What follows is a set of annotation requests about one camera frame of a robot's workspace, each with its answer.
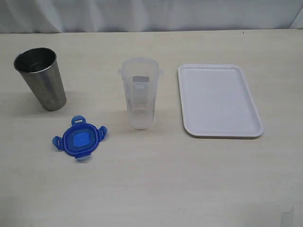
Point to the blue plastic container lid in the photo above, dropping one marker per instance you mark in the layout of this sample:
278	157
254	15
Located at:
81	139

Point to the stainless steel tumbler cup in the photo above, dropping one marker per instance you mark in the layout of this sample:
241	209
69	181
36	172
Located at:
39	69

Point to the clear plastic tall container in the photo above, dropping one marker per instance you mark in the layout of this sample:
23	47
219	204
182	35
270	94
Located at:
140	79

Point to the white rectangular plastic tray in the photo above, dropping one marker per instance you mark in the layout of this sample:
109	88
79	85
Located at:
216	102

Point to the white backdrop curtain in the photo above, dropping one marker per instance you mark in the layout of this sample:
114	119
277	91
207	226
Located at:
63	16

